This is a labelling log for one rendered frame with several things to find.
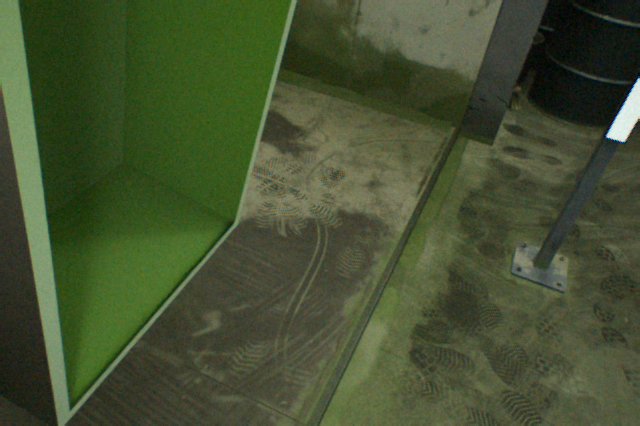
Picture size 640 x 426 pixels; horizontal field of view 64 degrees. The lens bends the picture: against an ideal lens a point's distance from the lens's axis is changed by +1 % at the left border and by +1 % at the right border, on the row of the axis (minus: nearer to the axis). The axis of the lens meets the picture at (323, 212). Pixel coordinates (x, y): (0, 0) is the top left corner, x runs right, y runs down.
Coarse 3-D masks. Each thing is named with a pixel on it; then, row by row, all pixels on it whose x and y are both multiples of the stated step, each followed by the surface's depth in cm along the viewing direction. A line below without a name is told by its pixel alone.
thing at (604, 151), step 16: (624, 96) 151; (608, 144) 157; (592, 160) 162; (608, 160) 160; (592, 176) 165; (576, 192) 171; (576, 208) 174; (560, 224) 180; (560, 240) 183; (544, 256) 190
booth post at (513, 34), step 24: (504, 0) 221; (528, 0) 217; (504, 24) 226; (528, 24) 222; (504, 48) 232; (528, 48) 228; (480, 72) 242; (504, 72) 238; (480, 96) 249; (504, 96) 244; (480, 120) 256
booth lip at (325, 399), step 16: (448, 144) 251; (432, 176) 229; (416, 208) 210; (400, 240) 194; (384, 272) 180; (368, 304) 168; (368, 320) 165; (352, 336) 158; (352, 352) 155; (336, 368) 149; (336, 384) 146; (320, 400) 141; (320, 416) 138
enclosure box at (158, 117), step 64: (0, 0) 36; (64, 0) 88; (128, 0) 103; (192, 0) 97; (256, 0) 92; (0, 64) 38; (64, 64) 96; (128, 64) 113; (192, 64) 106; (256, 64) 100; (0, 128) 43; (64, 128) 105; (128, 128) 125; (192, 128) 117; (256, 128) 109; (0, 192) 49; (64, 192) 116; (128, 192) 127; (192, 192) 130; (0, 256) 57; (64, 256) 109; (128, 256) 114; (192, 256) 119; (0, 320) 68; (64, 320) 100; (128, 320) 104; (0, 384) 84; (64, 384) 79
